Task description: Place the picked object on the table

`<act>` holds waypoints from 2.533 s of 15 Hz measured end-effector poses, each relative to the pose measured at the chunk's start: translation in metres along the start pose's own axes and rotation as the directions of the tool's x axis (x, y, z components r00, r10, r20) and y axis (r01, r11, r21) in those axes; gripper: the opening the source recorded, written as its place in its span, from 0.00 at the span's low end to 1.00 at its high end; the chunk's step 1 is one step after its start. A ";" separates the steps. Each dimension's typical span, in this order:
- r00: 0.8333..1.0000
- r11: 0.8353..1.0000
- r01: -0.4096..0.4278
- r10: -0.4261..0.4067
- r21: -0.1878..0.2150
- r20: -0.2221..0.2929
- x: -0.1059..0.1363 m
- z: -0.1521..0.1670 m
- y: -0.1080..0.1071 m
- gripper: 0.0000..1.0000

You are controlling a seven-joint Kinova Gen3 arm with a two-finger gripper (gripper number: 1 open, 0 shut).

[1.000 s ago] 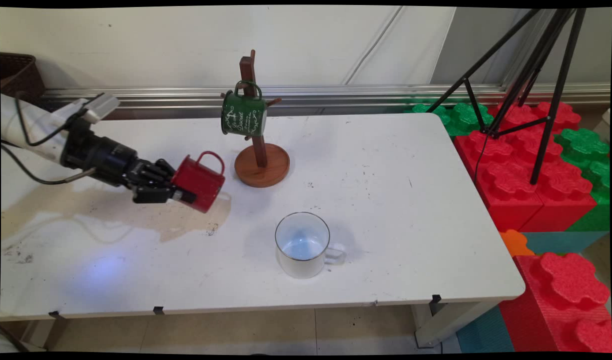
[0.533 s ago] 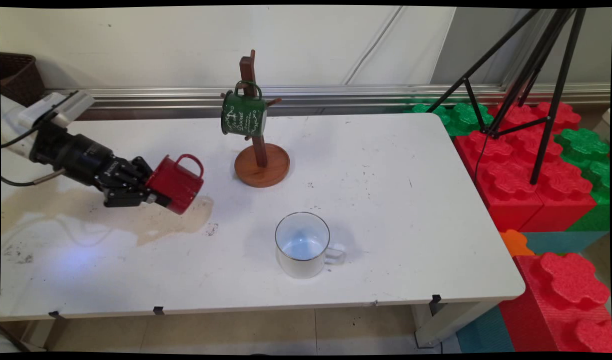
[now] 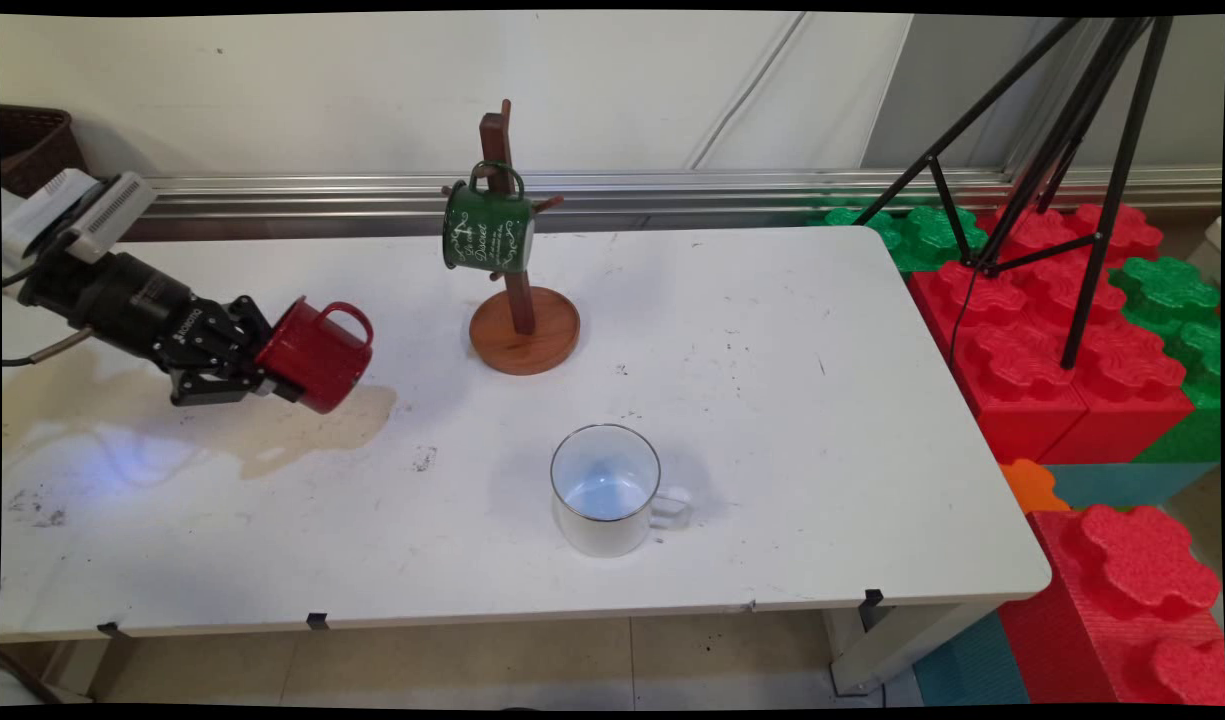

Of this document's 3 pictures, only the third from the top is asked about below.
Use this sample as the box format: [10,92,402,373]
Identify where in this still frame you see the aluminium rail along wall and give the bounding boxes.
[122,165,1223,241]

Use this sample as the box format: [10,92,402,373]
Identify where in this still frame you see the red enamel mug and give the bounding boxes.
[255,296,376,416]

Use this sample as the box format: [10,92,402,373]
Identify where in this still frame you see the thin black tripod cable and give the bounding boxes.
[946,262,985,373]

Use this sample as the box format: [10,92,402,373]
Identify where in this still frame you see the red foam block large studs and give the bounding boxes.
[1000,503,1225,706]

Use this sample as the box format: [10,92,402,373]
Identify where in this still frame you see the flat green foam block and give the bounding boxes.
[807,205,995,274]

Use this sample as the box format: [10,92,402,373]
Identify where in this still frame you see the black tripod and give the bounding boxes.
[852,15,1178,371]

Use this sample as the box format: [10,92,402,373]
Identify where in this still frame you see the white table leg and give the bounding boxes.
[825,600,995,698]

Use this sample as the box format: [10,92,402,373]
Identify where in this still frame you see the brown wooden mug tree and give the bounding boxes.
[441,98,582,378]

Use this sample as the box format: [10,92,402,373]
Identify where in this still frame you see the dark brown wicker basket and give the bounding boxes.
[0,105,89,199]

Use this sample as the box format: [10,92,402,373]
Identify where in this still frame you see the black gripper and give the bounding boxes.
[17,249,306,408]

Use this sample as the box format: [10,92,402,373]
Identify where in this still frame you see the tall green foam block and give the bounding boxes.
[1110,255,1223,464]

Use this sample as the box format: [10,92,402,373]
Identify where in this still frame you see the teal foam floor mat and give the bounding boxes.
[1044,462,1219,513]

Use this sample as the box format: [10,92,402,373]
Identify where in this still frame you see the blue foam floor mat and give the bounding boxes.
[912,610,1033,707]

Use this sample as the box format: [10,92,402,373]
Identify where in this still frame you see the white wall cable duct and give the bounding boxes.
[685,12,809,171]

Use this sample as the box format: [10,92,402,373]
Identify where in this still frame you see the orange foam piece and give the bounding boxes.
[1000,458,1071,516]

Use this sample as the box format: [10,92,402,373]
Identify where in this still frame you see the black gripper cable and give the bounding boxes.
[1,324,99,369]

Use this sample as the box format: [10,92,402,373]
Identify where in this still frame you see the green enamel mug white lettering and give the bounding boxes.
[441,160,537,277]

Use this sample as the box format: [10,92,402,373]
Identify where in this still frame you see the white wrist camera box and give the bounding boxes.
[2,168,159,267]

